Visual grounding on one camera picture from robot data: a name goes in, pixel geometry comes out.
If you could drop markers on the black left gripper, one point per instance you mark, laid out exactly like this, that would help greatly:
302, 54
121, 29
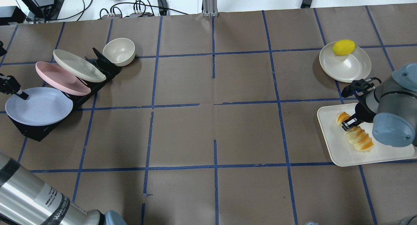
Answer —
6, 84

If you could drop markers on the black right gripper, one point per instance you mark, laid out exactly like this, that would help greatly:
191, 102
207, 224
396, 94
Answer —
364, 111

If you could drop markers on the striped bread roll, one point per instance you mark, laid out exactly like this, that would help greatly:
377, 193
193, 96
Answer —
360, 140

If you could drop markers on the light blue plate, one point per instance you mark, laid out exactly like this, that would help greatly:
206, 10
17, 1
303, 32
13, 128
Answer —
44, 106

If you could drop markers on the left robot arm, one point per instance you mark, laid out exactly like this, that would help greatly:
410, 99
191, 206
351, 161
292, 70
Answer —
25, 198

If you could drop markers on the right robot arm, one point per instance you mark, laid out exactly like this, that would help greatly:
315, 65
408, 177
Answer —
391, 106

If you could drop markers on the pink plate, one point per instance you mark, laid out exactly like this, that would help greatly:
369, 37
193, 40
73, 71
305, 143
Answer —
61, 79

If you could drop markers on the cream white plate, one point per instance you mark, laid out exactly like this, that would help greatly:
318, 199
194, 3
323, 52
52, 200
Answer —
78, 66

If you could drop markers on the white rectangular tray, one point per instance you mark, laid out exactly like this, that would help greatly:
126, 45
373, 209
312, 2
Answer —
342, 153

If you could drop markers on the black dish rack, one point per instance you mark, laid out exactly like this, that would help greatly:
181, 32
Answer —
104, 65

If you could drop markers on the white shallow dish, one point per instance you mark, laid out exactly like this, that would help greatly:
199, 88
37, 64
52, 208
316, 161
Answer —
345, 68

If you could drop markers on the yellow lemon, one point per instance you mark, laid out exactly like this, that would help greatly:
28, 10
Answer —
344, 47

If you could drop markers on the cream white bowl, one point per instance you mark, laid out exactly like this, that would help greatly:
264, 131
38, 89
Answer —
120, 51

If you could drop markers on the black power adapter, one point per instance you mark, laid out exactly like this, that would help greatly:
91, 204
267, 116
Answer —
163, 7

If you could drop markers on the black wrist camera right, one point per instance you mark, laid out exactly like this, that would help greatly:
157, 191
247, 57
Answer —
359, 86

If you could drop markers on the aluminium frame post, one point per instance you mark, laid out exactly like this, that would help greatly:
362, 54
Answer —
210, 8

